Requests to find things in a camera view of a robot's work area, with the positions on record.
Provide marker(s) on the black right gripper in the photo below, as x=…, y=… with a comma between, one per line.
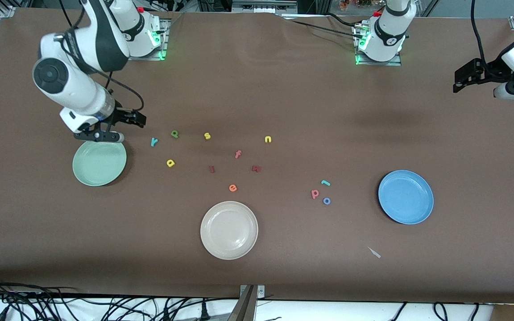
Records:
x=120, y=116

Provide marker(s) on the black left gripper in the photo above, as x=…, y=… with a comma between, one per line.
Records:
x=490, y=72

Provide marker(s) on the teal letter y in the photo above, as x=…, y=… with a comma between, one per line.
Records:
x=153, y=142

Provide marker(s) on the yellow foam letter a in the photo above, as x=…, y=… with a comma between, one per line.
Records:
x=167, y=163

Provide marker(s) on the pink foam letter p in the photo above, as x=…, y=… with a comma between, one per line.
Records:
x=312, y=194

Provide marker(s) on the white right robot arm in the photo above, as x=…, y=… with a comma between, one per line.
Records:
x=78, y=89

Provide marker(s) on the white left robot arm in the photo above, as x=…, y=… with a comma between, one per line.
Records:
x=391, y=26

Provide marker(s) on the green letter q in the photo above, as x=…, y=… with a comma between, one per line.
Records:
x=175, y=134

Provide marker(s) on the green plate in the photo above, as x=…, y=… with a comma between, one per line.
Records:
x=99, y=162

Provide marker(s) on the orange decorative objects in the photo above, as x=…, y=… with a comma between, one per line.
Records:
x=355, y=3

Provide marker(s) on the blue plate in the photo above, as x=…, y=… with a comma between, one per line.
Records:
x=405, y=197

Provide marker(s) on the beige plate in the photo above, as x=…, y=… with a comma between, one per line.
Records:
x=229, y=230

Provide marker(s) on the small grey scrap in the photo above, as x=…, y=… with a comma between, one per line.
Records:
x=374, y=253

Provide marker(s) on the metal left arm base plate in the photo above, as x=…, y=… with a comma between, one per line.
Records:
x=395, y=63

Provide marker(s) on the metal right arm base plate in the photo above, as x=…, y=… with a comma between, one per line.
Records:
x=165, y=40

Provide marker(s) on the silver aluminium frame beam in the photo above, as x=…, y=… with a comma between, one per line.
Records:
x=263, y=6

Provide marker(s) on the metal table edge bracket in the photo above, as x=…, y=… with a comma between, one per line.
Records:
x=248, y=307

